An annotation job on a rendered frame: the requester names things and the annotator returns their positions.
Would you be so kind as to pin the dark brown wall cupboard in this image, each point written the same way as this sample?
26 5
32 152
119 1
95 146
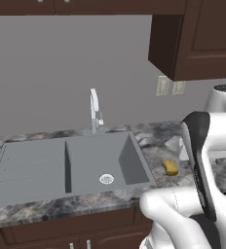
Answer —
165 45

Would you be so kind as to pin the dark brown base cupboard door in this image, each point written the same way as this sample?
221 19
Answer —
33 244
118 238

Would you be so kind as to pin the dark brown panelled cupboard door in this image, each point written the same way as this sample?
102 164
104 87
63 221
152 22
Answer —
212 35

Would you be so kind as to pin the dark brown drawer front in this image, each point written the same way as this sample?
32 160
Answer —
69 227

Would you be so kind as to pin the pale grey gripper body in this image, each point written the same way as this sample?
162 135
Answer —
182 149

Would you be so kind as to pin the cream wall socket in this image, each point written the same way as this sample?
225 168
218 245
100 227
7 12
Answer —
178 88
162 86

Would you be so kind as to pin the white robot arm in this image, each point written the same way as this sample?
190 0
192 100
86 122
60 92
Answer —
222 129

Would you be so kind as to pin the yellow sponge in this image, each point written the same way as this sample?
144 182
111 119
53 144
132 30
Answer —
170 167

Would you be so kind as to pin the silver tap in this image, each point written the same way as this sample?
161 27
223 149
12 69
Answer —
94 110

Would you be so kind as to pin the grey double sink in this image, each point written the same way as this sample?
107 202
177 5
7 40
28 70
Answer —
30 168

